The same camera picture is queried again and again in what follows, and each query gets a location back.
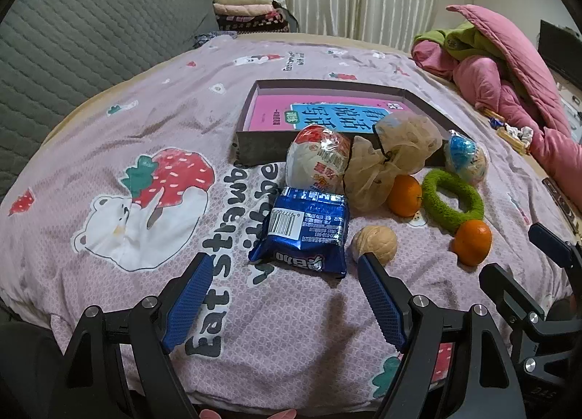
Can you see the dark patterned folded blanket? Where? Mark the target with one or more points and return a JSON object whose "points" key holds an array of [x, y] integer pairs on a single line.
{"points": [[254, 22]]}

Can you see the red egg-shaped toy pack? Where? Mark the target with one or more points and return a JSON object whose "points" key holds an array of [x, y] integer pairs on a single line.
{"points": [[318, 157]]}

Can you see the blue snack packet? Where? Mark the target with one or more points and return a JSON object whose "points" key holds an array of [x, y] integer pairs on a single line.
{"points": [[300, 237]]}

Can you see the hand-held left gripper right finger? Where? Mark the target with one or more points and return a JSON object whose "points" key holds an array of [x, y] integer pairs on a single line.
{"points": [[382, 305]]}

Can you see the dark floral cloth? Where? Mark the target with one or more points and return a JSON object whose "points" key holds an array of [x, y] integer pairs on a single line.
{"points": [[213, 37]]}

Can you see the blue candy wrapper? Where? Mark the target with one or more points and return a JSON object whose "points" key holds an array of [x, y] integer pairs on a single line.
{"points": [[495, 118]]}

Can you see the brown walnut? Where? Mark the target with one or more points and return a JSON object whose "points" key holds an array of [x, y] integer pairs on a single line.
{"points": [[375, 241]]}

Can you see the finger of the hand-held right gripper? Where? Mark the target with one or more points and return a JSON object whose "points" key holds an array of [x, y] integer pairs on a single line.
{"points": [[504, 285], [550, 239]]}

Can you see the purple strawberry print bedsheet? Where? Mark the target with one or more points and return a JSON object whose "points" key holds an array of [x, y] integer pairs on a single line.
{"points": [[136, 105]]}

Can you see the black television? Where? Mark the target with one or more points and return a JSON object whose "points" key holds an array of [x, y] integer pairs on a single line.
{"points": [[557, 50]]}

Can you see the pink quilt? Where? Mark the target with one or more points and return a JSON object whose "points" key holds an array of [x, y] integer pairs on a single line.
{"points": [[500, 37]]}

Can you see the orange mandarin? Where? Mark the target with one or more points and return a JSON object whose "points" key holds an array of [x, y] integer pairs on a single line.
{"points": [[473, 241], [404, 195]]}

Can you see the blue egg-shaped toy pack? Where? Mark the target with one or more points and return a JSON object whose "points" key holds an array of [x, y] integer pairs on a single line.
{"points": [[466, 157]]}

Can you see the pink book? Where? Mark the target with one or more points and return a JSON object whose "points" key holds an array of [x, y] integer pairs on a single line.
{"points": [[273, 110]]}

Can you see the white floral scrunchie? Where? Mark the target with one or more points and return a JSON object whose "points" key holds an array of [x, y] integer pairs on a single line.
{"points": [[523, 133]]}

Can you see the green cloth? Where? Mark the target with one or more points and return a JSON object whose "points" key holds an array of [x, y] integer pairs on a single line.
{"points": [[473, 39]]}

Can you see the yellow biscuit packet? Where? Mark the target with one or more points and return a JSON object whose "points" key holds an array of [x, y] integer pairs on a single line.
{"points": [[511, 142]]}

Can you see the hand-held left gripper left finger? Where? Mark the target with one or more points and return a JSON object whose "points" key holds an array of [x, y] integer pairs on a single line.
{"points": [[191, 301]]}

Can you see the grey cardboard box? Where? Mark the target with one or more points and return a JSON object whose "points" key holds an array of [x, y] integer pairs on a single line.
{"points": [[259, 148]]}

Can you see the grey quilted headboard cover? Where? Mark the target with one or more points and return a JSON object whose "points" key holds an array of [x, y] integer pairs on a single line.
{"points": [[68, 37]]}

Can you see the beige mesh hair net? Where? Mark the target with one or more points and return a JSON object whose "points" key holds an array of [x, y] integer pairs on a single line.
{"points": [[368, 182]]}

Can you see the pink folded blanket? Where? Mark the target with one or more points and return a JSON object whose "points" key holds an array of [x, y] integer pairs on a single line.
{"points": [[248, 9]]}

